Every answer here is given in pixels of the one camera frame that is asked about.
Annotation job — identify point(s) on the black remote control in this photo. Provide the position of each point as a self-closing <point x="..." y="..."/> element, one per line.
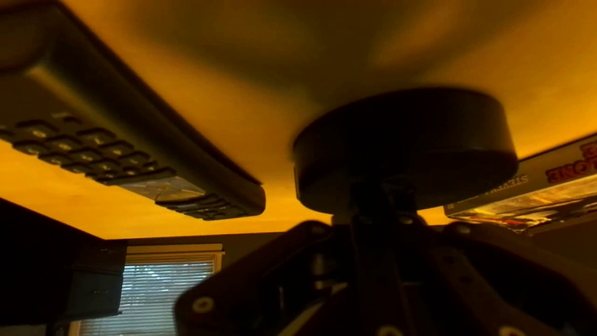
<point x="69" y="101"/>

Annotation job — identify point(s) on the dark dresser by window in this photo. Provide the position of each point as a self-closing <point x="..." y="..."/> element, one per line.
<point x="52" y="273"/>

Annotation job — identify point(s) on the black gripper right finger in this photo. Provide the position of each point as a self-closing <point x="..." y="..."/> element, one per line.
<point x="504" y="284"/>

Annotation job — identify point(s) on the window with white frame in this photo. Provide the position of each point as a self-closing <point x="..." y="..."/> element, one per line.
<point x="153" y="278"/>

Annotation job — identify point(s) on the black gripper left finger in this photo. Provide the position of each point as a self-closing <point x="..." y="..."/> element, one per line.
<point x="263" y="291"/>

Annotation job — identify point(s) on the small orange box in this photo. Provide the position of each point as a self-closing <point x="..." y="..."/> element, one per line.
<point x="554" y="185"/>

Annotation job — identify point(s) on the table lamp with white shade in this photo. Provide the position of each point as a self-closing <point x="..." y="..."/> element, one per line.
<point x="429" y="146"/>

